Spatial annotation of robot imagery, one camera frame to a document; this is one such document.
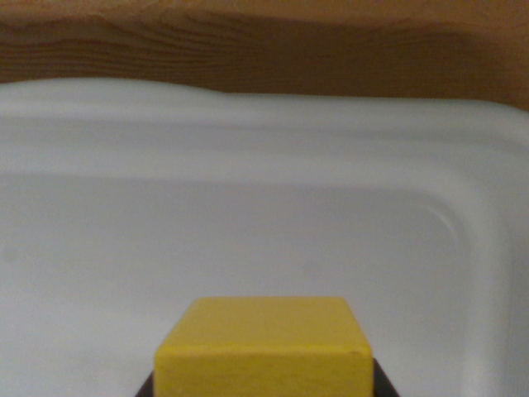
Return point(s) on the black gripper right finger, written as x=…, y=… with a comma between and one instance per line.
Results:
x=383, y=382

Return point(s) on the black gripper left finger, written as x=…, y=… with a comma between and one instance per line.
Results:
x=145, y=388

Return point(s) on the yellow wooden cube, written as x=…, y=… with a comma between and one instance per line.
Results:
x=264, y=351

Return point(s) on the white plastic tray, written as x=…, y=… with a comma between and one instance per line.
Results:
x=206, y=227

